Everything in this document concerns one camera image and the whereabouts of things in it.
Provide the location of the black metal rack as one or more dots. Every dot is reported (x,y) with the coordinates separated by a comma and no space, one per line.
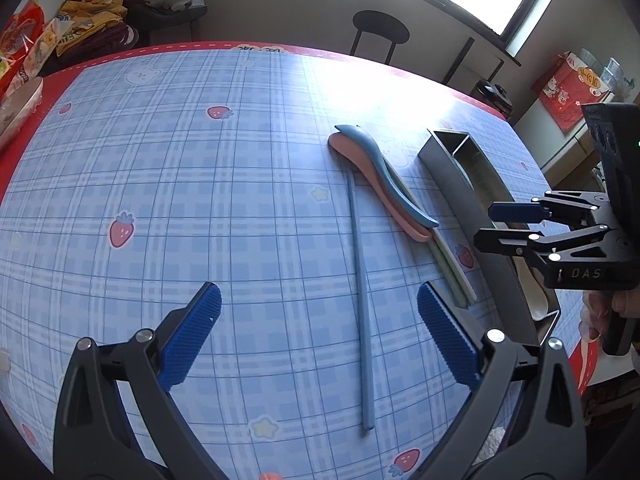
(462,60)

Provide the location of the white refrigerator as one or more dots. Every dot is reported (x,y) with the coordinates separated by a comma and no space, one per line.
(565,155)

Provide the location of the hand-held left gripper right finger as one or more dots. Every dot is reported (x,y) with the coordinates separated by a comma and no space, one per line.
(445,332)

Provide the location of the clear plastic containers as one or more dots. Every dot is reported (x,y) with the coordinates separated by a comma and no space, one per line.
(607,72)

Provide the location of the white spoon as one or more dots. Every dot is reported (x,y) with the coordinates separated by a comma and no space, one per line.
(532,290)

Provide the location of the person's right hand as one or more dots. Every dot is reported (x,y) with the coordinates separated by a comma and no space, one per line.
(592,315)

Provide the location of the pink rimmed bowl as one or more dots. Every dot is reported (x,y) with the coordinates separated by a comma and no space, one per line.
(20,110)

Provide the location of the red printed cloth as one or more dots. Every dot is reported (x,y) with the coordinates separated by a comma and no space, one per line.
(562,90)

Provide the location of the pink spoon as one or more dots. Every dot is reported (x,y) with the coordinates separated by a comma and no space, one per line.
(360,170)

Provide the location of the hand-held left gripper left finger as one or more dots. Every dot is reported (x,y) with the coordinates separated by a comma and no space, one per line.
(192,330)

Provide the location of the dark clothes pile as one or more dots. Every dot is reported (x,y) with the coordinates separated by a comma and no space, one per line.
(122,35)

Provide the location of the red snack bag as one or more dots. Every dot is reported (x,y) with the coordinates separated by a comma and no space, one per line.
(25,45)

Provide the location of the metal utensil box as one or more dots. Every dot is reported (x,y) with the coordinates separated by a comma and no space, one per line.
(450,165)

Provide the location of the blue plaid tablecloth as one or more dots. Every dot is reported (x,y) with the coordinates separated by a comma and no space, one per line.
(200,210)

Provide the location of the blue spoon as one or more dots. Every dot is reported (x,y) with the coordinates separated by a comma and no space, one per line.
(385,175)

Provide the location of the green chopstick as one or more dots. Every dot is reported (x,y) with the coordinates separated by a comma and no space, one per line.
(446,265)

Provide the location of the grey stool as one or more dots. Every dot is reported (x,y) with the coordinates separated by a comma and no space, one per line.
(170,20)

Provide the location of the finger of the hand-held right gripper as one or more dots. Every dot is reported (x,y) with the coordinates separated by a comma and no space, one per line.
(500,242)
(510,211)

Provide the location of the dark window sill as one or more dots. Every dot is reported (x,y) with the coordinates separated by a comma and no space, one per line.
(450,15)

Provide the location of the electric pressure cooker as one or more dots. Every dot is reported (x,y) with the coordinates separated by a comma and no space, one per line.
(495,97)

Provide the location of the blue chopstick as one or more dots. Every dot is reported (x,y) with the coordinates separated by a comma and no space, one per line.
(361,310)

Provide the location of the black round-back chair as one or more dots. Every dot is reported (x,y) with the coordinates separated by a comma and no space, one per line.
(380,27)

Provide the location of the person's left hand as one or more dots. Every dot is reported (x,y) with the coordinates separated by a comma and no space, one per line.
(269,476)

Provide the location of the yellow clothing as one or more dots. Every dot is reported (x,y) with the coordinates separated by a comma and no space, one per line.
(87,17)

